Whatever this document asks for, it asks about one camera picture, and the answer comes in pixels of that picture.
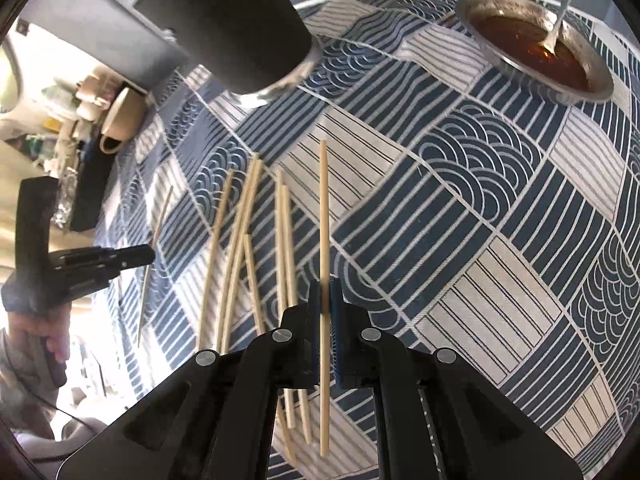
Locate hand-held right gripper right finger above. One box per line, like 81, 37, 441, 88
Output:
330, 279, 584, 480

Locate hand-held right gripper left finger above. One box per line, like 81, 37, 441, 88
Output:
57, 280, 321, 480

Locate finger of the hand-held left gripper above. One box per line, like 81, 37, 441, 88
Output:
100, 244, 157, 277

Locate black cup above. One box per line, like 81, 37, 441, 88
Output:
133, 0, 321, 109

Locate person's left forearm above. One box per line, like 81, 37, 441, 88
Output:
0, 327, 66, 442

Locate person's left hand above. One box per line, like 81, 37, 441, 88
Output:
2, 309, 72, 362

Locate dark box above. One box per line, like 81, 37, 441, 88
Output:
70, 145, 109, 233

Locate cluttered small containers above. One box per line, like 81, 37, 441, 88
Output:
40, 72, 123, 161

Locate white mug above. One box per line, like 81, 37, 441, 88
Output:
99, 86, 147, 155

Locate blue white patterned tablecloth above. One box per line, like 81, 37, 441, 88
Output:
95, 0, 640, 480

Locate grey upholstered sofa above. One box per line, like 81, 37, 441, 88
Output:
27, 0, 191, 96

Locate metal bowl with brown sauce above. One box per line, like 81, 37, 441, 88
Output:
456, 0, 615, 107

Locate metal spoon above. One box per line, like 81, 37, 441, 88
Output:
539, 0, 577, 57

